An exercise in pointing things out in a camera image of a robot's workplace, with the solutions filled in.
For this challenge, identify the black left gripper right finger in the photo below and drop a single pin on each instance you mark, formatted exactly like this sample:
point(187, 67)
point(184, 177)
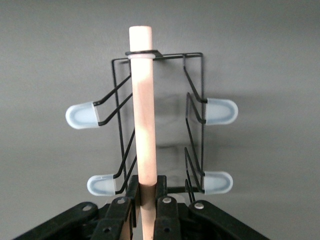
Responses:
point(162, 212)

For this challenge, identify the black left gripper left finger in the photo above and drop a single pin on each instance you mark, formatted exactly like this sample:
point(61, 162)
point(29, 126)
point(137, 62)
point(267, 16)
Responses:
point(133, 200)

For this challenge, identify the dark grey table cloth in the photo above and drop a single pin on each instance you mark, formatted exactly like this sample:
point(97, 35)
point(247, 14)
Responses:
point(275, 75)

